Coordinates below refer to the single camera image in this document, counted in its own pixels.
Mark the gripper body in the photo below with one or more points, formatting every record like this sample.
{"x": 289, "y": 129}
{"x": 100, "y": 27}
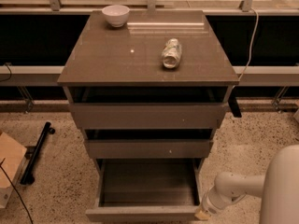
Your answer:
{"x": 207, "y": 203}

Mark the grey bottom drawer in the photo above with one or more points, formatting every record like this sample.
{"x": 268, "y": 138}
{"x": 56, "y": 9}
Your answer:
{"x": 146, "y": 190}

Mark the grey drawer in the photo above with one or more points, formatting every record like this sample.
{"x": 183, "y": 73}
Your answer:
{"x": 146, "y": 190}
{"x": 148, "y": 149}
{"x": 116, "y": 117}

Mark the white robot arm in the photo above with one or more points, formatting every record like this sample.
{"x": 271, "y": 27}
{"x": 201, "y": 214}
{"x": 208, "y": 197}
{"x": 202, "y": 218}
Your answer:
{"x": 278, "y": 188}

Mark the grey middle drawer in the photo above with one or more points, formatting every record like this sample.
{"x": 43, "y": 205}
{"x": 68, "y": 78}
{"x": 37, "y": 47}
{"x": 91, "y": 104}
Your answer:
{"x": 148, "y": 149}

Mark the grey drawer cabinet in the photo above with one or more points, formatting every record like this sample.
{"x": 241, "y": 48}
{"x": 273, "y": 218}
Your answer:
{"x": 123, "y": 66}

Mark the grey top drawer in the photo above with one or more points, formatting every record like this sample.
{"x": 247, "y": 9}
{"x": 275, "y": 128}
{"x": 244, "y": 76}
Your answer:
{"x": 116, "y": 117}

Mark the black cabinet leg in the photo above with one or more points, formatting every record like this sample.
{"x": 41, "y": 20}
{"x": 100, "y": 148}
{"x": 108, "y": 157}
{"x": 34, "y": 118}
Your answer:
{"x": 232, "y": 102}

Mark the black metal bar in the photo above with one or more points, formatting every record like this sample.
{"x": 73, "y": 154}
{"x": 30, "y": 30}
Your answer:
{"x": 32, "y": 155}

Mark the cardboard box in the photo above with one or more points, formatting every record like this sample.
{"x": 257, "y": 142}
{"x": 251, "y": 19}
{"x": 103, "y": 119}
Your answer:
{"x": 12, "y": 156}

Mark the white ceramic bowl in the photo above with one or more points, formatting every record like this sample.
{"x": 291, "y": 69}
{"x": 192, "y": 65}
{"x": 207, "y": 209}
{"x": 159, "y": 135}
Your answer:
{"x": 116, "y": 15}

